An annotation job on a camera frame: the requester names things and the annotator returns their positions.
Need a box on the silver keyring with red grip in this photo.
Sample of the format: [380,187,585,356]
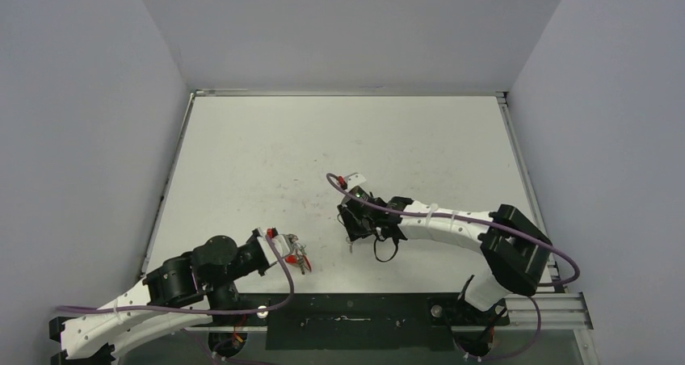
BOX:
[284,234,312,275]

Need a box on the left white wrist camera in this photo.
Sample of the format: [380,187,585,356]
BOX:
[256,228,291,265]

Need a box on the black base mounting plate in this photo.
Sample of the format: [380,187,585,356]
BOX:
[206,292,510,357]

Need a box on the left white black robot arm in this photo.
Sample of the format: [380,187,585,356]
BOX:
[48,228,300,364]

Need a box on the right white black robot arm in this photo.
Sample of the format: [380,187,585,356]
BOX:
[337,187,550,324]

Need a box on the purple cable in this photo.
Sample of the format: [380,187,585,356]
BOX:
[326,172,582,363]
[56,233,296,365]

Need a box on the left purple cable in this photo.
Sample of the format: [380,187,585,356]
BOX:
[56,233,296,365]

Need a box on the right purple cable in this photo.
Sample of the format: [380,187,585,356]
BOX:
[326,172,582,363]

